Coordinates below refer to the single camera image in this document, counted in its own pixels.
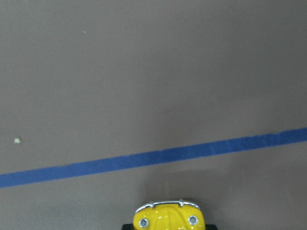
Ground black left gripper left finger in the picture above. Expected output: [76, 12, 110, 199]
[122, 223, 134, 230]

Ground yellow beetle toy car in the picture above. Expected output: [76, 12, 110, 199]
[132, 199, 206, 230]

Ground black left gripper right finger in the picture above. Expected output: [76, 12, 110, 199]
[205, 224, 218, 230]

